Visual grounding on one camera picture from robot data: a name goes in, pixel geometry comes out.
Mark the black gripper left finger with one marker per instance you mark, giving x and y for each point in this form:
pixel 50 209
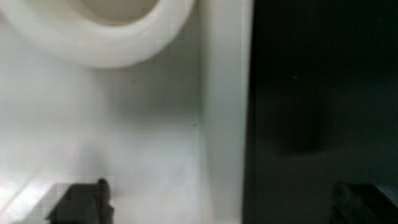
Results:
pixel 84 207

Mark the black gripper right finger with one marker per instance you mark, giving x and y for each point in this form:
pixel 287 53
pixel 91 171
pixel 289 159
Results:
pixel 365 204

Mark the white square table top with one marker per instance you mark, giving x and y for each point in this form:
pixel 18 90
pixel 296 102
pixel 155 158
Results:
pixel 123 107

